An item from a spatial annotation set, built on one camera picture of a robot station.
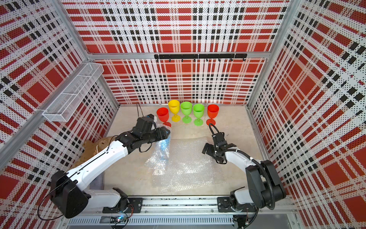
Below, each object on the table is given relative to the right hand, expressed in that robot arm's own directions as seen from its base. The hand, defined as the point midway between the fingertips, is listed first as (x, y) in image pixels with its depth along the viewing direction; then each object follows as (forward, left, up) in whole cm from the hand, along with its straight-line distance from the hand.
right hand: (210, 152), depth 90 cm
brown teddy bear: (0, +74, +7) cm, 74 cm away
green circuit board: (-35, +49, -1) cm, 60 cm away
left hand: (+4, +26, +17) cm, 31 cm away
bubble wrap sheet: (-9, +12, 0) cm, 15 cm away
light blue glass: (-13, +29, +16) cm, 36 cm away
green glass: (+28, +16, +11) cm, 34 cm away
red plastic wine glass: (+28, -3, +10) cm, 30 cm away
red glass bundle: (+21, +31, +13) cm, 40 cm away
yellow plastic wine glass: (+32, +25, +11) cm, 42 cm away
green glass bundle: (+28, +7, +10) cm, 30 cm away
